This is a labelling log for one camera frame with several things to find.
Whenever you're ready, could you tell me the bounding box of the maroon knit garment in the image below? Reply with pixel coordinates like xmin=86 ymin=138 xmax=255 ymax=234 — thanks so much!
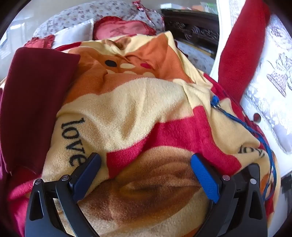
xmin=1 ymin=47 xmax=80 ymax=236

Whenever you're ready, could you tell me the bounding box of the white embroidered lace cloth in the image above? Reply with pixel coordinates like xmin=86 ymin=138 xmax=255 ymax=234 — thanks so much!
xmin=209 ymin=0 xmax=292 ymax=178

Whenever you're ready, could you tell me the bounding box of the bear print fleece blanket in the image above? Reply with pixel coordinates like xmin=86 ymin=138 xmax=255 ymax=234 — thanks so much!
xmin=42 ymin=32 xmax=278 ymax=236

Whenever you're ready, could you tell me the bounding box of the left red heart pillow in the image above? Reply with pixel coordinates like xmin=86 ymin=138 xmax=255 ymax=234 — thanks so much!
xmin=24 ymin=35 xmax=55 ymax=48

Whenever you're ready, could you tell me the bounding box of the red heart pillow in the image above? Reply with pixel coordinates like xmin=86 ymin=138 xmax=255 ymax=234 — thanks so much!
xmin=93 ymin=16 xmax=156 ymax=40
xmin=24 ymin=35 xmax=55 ymax=48

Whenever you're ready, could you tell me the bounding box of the dark carved wooden headboard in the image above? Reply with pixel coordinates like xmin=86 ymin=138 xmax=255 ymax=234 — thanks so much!
xmin=161 ymin=9 xmax=219 ymax=59

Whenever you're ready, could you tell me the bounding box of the white rectangular pillow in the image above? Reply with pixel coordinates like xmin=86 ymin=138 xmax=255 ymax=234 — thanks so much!
xmin=52 ymin=18 xmax=94 ymax=49

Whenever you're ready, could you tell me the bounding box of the right red heart pillow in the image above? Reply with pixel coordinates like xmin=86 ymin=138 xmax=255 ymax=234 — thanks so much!
xmin=93 ymin=16 xmax=156 ymax=40

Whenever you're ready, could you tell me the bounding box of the blue cord with clip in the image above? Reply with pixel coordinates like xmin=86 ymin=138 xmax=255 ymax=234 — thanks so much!
xmin=210 ymin=95 xmax=277 ymax=202

